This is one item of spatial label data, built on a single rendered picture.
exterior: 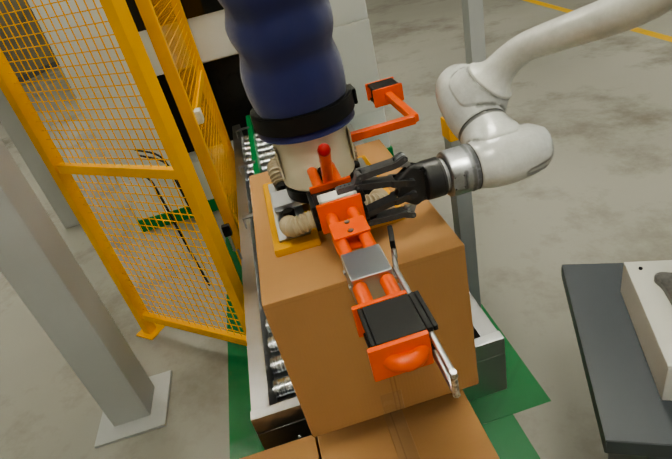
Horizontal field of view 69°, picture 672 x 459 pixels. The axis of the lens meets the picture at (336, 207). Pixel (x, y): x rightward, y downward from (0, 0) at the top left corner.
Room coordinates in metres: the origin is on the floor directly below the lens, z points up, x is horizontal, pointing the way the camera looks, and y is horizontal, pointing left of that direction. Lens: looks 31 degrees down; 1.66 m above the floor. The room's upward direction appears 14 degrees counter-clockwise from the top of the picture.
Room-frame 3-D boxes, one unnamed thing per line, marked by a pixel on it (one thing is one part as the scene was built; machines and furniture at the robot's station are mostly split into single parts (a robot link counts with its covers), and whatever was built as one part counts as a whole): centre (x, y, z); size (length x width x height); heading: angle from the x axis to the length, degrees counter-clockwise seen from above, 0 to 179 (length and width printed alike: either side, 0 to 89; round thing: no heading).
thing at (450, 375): (0.49, -0.08, 1.21); 0.31 x 0.03 x 0.05; 5
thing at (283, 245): (1.02, 0.11, 1.09); 0.34 x 0.10 x 0.05; 5
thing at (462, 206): (1.49, -0.45, 0.50); 0.07 x 0.07 x 1.00; 5
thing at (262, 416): (0.88, 0.00, 0.58); 0.70 x 0.03 x 0.06; 95
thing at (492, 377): (0.88, 0.00, 0.47); 0.70 x 0.03 x 0.15; 95
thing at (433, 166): (0.79, -0.16, 1.20); 0.09 x 0.07 x 0.08; 95
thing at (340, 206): (0.78, 0.00, 1.20); 0.10 x 0.08 x 0.06; 95
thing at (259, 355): (2.02, 0.42, 0.50); 2.31 x 0.05 x 0.19; 5
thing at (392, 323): (0.43, -0.03, 1.21); 0.08 x 0.07 x 0.05; 5
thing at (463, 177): (0.79, -0.23, 1.20); 0.09 x 0.06 x 0.09; 5
